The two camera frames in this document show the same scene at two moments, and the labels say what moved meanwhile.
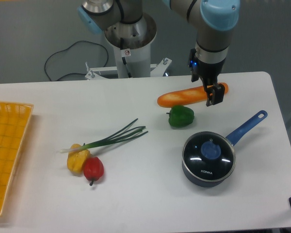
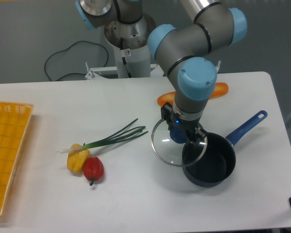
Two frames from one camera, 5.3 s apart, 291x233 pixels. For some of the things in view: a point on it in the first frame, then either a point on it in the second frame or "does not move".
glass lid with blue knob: (209, 156) to (174, 154)
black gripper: (208, 72) to (190, 127)
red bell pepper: (93, 169) does not move
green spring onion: (119, 137) does not move
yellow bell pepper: (75, 160) does not move
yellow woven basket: (9, 122) does not move
